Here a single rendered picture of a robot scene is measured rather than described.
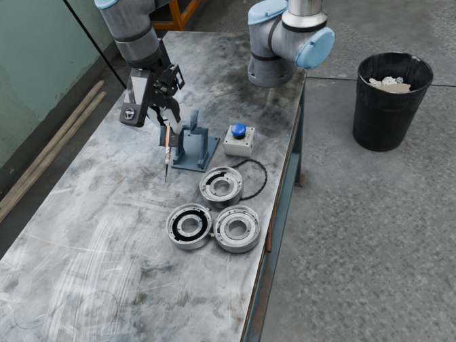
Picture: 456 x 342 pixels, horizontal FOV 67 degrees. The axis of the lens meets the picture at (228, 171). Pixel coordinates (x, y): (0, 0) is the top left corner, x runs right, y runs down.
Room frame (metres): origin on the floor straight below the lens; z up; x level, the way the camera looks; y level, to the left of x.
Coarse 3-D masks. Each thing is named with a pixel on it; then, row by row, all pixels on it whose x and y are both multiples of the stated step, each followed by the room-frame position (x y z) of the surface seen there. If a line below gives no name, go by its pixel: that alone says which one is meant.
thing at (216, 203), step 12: (216, 168) 0.57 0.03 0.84; (228, 168) 0.56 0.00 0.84; (204, 180) 0.55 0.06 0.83; (216, 180) 0.54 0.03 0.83; (228, 180) 0.53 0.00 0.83; (240, 180) 0.52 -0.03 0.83; (204, 192) 0.51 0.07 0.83; (216, 192) 0.50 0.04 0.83; (228, 192) 0.50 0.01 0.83; (240, 192) 0.49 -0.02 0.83; (216, 204) 0.47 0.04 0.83; (228, 204) 0.47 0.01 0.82
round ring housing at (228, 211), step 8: (232, 208) 0.45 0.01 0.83; (240, 208) 0.44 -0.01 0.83; (248, 208) 0.43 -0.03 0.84; (216, 216) 0.43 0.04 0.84; (224, 216) 0.43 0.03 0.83; (256, 216) 0.41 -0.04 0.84; (216, 224) 0.42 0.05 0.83; (232, 224) 0.41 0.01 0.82; (240, 224) 0.42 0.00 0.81; (248, 224) 0.40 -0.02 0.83; (256, 224) 0.40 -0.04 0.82; (216, 232) 0.40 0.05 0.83; (248, 232) 0.38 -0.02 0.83; (256, 232) 0.38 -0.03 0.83; (216, 240) 0.38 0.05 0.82; (224, 240) 0.37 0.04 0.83; (256, 240) 0.36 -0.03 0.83; (224, 248) 0.36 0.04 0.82; (232, 248) 0.35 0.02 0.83; (240, 248) 0.35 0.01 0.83; (248, 248) 0.35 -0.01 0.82
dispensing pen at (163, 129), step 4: (164, 128) 0.61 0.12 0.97; (160, 132) 0.61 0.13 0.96; (164, 132) 0.60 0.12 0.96; (160, 136) 0.60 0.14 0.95; (164, 136) 0.60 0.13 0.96; (160, 140) 0.59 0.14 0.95; (164, 140) 0.59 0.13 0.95; (160, 144) 0.59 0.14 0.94; (164, 144) 0.58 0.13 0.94; (168, 148) 0.59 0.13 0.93; (168, 152) 0.58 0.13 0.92; (168, 156) 0.57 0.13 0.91; (168, 160) 0.57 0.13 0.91
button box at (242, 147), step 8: (248, 128) 0.68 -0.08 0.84; (232, 136) 0.67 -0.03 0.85; (240, 136) 0.65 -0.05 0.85; (248, 136) 0.65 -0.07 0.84; (224, 144) 0.65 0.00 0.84; (232, 144) 0.64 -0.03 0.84; (240, 144) 0.63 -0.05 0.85; (248, 144) 0.63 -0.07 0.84; (232, 152) 0.64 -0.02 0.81; (240, 152) 0.63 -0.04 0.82; (248, 152) 0.62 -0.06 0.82
